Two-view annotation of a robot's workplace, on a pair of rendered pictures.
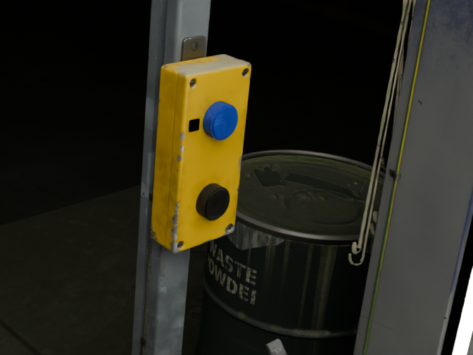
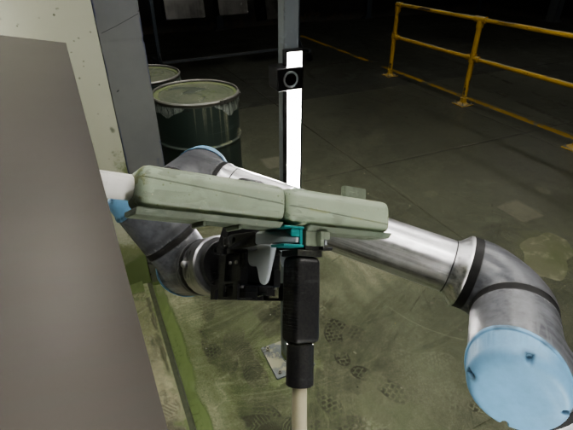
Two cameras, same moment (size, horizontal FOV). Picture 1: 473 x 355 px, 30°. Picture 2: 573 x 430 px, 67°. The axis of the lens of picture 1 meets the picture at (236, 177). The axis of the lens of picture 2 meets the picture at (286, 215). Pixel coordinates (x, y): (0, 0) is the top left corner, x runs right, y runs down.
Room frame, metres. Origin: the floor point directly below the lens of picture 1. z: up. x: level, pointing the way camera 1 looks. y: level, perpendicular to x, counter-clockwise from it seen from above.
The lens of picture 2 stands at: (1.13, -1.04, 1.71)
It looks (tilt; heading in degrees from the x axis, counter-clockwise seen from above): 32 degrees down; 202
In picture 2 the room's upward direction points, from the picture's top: straight up
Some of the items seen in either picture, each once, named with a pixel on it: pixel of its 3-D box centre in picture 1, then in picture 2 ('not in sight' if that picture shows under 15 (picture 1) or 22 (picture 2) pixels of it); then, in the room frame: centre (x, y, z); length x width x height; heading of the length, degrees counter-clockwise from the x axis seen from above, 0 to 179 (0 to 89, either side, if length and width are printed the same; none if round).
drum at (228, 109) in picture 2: not in sight; (202, 153); (-1.29, -2.65, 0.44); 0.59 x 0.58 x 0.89; 61
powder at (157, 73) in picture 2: not in sight; (141, 76); (-1.52, -3.26, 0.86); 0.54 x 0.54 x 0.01
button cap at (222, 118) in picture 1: (219, 120); not in sight; (1.10, 0.03, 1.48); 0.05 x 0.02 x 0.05; 137
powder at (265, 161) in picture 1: (311, 195); not in sight; (2.25, -0.21, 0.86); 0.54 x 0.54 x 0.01
